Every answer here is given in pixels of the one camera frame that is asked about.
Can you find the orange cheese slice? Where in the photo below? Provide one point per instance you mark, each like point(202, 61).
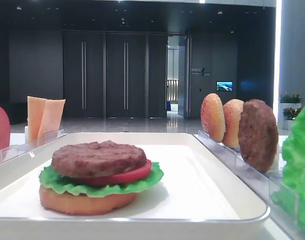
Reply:
point(51, 120)
point(35, 111)

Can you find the red tomato slice on tray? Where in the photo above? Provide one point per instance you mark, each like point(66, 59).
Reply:
point(122, 178)

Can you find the brown meat patty on tray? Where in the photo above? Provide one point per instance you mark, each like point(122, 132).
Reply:
point(97, 159)

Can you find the upright brown meat patty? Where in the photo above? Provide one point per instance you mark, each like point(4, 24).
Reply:
point(258, 135)

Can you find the green lettuce leaf on tray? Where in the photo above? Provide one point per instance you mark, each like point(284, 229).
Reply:
point(50, 179)

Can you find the upright red tomato slice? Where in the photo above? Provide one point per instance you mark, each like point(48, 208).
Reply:
point(5, 130)

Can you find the upright green lettuce leaf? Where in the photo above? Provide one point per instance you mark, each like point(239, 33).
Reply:
point(293, 173)

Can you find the far sesame bun half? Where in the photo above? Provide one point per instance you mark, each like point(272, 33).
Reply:
point(212, 117)

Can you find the sesame bun half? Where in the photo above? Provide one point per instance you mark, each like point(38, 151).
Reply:
point(232, 114)
point(212, 117)

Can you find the dark double doors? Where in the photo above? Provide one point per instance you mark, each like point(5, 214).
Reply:
point(115, 74)

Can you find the near sesame bun half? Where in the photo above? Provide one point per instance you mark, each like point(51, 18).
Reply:
point(232, 114)

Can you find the white rectangular serving tray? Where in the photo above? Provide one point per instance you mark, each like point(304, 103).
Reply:
point(198, 198)

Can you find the bottom bun slice on tray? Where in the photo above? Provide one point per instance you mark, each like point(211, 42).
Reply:
point(82, 205)

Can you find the potted plants in white planter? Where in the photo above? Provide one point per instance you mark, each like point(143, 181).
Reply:
point(289, 106)

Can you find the small wall display screen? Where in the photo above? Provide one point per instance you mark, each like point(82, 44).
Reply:
point(224, 86)

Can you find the right long clear acrylic rail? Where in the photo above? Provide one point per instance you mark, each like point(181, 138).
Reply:
point(281, 225)

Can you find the long clear acrylic rail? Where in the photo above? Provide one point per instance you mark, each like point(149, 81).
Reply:
point(281, 225)
point(18, 149)

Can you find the left long clear acrylic rail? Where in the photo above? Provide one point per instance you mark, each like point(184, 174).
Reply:
point(18, 149)

